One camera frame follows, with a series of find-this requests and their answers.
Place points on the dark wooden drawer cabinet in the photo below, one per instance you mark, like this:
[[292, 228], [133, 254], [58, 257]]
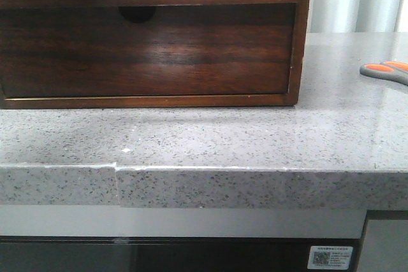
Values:
[[139, 14]]

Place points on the grey cabinet door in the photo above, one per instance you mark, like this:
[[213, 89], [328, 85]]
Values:
[[384, 245]]

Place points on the lower wooden drawer front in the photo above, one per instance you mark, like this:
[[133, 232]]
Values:
[[181, 50]]

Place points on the black appliance under counter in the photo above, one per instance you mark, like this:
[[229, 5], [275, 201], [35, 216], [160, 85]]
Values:
[[163, 254]]

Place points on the white QR code sticker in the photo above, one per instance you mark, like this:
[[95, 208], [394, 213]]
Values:
[[330, 257]]

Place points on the grey orange handled scissors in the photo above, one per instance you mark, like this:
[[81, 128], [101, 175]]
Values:
[[389, 70]]

